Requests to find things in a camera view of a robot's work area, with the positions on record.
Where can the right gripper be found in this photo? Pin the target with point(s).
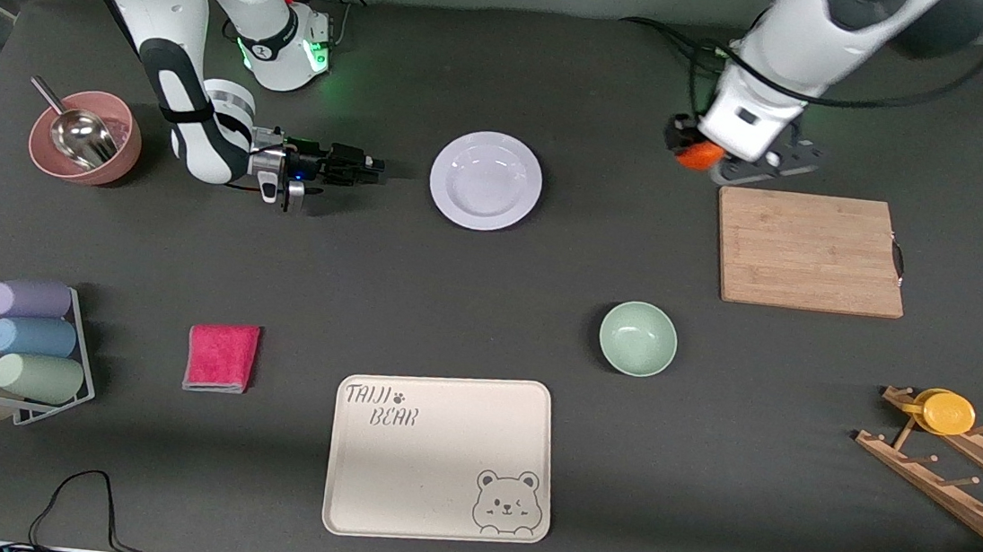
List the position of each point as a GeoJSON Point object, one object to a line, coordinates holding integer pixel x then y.
{"type": "Point", "coordinates": [315, 161]}

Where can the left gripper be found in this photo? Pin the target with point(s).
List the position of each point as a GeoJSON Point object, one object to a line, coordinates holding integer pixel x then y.
{"type": "Point", "coordinates": [676, 134]}

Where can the orange fruit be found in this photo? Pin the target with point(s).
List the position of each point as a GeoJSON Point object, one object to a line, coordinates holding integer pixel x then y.
{"type": "Point", "coordinates": [701, 158]}

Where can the white round plate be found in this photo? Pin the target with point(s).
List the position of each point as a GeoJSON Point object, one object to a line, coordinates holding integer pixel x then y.
{"type": "Point", "coordinates": [485, 181]}

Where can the wooden cutting board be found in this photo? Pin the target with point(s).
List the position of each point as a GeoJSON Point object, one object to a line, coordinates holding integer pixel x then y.
{"type": "Point", "coordinates": [805, 252]}

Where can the light green bowl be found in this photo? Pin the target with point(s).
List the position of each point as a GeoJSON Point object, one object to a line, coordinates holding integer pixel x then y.
{"type": "Point", "coordinates": [638, 339]}

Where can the pink bowl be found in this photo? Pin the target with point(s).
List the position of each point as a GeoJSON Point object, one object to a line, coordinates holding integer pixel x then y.
{"type": "Point", "coordinates": [129, 155]}

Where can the pink folded cloth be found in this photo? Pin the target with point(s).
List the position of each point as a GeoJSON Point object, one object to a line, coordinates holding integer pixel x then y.
{"type": "Point", "coordinates": [220, 358]}

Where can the metal scoop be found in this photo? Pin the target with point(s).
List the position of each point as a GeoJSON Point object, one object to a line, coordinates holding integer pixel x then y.
{"type": "Point", "coordinates": [85, 138]}

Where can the cream tray with bear print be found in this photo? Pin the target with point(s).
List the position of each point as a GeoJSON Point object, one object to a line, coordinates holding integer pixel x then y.
{"type": "Point", "coordinates": [427, 477]}

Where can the purple cup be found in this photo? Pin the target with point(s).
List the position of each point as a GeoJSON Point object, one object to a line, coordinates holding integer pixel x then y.
{"type": "Point", "coordinates": [29, 299]}

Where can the blue cup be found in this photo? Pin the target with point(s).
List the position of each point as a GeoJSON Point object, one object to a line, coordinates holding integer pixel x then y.
{"type": "Point", "coordinates": [33, 337]}

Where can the green cup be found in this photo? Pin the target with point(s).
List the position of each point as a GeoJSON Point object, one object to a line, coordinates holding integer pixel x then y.
{"type": "Point", "coordinates": [40, 378]}

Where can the yellow cup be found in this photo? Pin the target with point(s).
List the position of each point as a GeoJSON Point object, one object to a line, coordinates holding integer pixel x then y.
{"type": "Point", "coordinates": [947, 414]}

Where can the wooden dish rack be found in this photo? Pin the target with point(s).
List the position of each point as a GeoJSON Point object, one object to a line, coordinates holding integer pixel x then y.
{"type": "Point", "coordinates": [957, 501]}

